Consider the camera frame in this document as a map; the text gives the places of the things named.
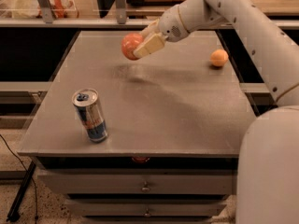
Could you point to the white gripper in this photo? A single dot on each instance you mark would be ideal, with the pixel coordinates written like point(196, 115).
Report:
point(170, 25)

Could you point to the red apple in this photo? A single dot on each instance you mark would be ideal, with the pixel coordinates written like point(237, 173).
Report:
point(129, 43)

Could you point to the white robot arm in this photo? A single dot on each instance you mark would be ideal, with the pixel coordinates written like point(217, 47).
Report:
point(268, 179)

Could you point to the redbull can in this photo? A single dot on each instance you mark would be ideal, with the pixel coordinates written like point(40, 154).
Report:
point(89, 110)

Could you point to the orange fruit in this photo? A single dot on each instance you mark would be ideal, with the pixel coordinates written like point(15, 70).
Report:
point(219, 57)

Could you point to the grey drawer cabinet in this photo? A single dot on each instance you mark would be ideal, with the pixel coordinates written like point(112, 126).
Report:
point(171, 113)

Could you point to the orange white snack bag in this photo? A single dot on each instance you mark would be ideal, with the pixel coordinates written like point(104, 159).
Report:
point(64, 9)

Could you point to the top drawer with knob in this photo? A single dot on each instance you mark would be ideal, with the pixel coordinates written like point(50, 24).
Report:
point(67, 183)

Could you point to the drawer with knob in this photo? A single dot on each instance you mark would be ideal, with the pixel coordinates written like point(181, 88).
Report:
point(67, 183)
point(148, 208)

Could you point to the metal shelf rail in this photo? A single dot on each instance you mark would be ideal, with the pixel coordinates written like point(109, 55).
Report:
point(130, 24)

